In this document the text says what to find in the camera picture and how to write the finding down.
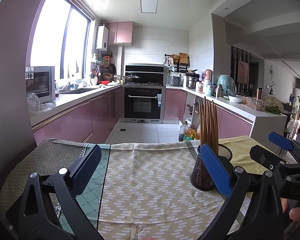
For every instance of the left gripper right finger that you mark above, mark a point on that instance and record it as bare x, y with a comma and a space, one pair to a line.
252, 209

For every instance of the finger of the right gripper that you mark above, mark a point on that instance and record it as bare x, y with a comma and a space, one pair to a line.
274, 163
291, 146

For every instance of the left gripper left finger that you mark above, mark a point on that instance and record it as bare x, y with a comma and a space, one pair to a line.
37, 216

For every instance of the person right hand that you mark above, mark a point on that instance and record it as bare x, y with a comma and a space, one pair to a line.
294, 213

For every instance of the yellow table cloth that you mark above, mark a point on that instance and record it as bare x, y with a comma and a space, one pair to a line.
240, 148

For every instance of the teal covered appliance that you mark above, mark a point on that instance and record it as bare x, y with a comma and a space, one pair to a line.
228, 84

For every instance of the patterned table cloth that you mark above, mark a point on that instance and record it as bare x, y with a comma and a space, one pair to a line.
137, 191

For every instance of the yellow oil bottle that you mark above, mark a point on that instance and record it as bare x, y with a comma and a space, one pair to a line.
190, 134

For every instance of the dark oil bottle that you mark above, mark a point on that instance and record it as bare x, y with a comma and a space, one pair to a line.
182, 131

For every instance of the pink thermos jug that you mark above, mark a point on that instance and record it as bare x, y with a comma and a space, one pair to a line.
208, 75

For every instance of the steel pot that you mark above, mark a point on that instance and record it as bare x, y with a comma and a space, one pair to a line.
191, 82

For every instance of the white microwave oven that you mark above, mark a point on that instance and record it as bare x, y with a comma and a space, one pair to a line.
40, 80

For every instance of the silver rice cooker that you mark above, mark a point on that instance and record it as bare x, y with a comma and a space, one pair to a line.
175, 80

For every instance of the black built-in oven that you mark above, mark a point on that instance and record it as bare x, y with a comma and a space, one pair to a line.
143, 104

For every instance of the black wok on stove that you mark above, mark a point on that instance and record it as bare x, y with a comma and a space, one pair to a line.
132, 78

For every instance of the black range hood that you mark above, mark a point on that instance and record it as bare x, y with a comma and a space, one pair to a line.
148, 73

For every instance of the white water heater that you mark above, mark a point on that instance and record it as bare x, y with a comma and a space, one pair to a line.
102, 38

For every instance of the pink upper cabinet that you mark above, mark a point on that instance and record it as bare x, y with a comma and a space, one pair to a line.
120, 33

